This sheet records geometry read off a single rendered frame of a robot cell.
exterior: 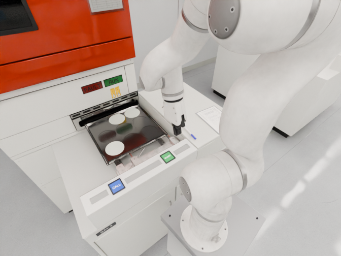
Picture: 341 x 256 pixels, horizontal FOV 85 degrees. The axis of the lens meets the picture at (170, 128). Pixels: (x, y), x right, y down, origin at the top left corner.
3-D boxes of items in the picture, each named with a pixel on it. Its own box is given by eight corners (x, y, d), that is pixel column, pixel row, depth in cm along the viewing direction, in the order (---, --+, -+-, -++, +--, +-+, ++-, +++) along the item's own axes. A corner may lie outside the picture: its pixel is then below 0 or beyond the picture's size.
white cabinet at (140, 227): (90, 204, 169) (50, 146, 113) (175, 155, 210) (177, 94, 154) (120, 277, 132) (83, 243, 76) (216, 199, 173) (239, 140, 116)
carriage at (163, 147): (116, 173, 95) (114, 170, 93) (173, 142, 110) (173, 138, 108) (123, 185, 90) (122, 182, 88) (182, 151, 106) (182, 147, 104)
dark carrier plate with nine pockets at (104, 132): (86, 125, 115) (86, 124, 114) (136, 105, 129) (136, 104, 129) (108, 162, 95) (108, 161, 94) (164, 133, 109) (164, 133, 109)
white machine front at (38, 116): (11, 157, 106) (-44, 99, 78) (138, 106, 140) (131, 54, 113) (12, 161, 104) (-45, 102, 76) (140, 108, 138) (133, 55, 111)
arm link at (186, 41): (165, 39, 37) (144, 99, 65) (226, 26, 43) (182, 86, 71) (146, 2, 38) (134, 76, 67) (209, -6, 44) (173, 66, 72)
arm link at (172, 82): (165, 97, 65) (188, 89, 68) (159, 58, 57) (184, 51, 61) (155, 90, 71) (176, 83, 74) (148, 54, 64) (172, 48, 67)
